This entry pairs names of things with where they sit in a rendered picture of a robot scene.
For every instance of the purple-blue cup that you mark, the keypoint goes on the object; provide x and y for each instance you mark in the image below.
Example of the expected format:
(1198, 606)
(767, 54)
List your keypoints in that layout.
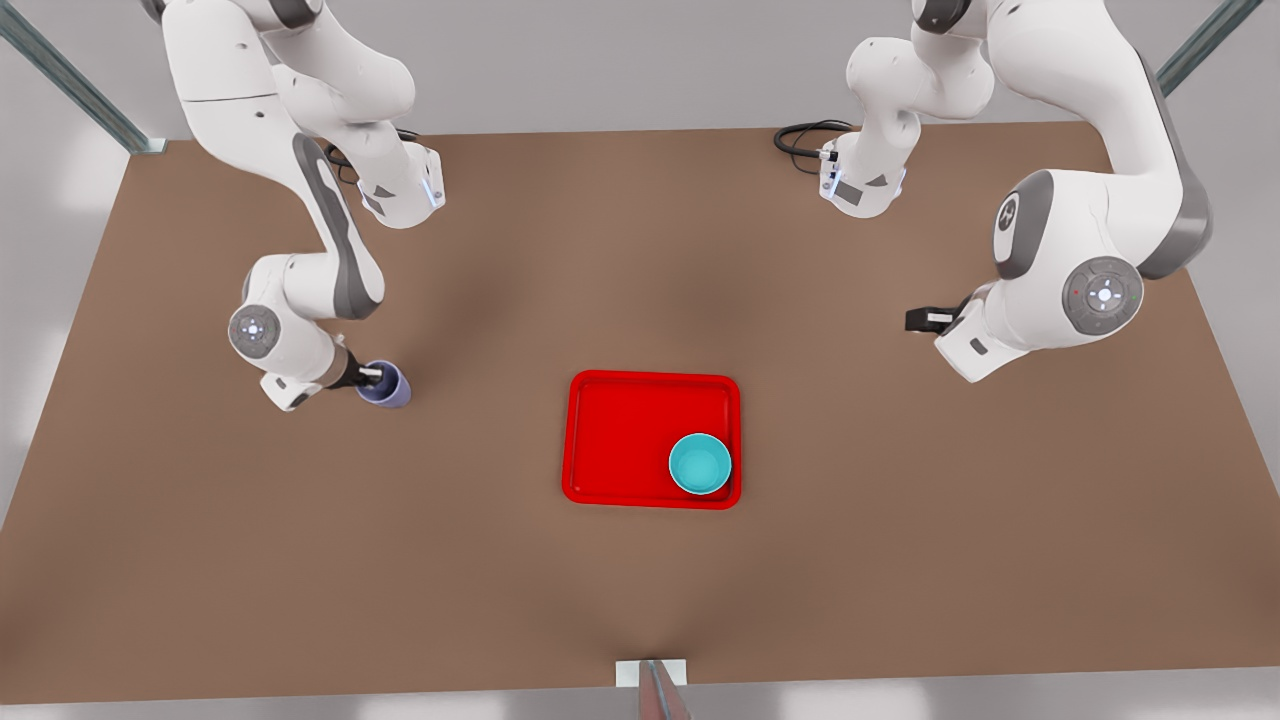
(392, 390)

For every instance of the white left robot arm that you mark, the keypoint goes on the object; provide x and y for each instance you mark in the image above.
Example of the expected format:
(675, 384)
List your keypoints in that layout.
(1080, 230)

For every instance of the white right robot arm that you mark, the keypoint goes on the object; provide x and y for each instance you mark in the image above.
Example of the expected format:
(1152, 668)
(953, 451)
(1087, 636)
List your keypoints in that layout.
(335, 250)

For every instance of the red rectangular tray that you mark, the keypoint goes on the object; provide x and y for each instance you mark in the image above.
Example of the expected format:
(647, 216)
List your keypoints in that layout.
(620, 440)

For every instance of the teal bowl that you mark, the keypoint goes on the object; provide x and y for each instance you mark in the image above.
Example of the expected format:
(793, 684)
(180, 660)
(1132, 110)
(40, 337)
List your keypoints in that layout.
(700, 465)

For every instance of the silver frame post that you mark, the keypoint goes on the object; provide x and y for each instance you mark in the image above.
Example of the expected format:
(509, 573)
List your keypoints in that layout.
(658, 690)
(70, 75)
(1205, 40)

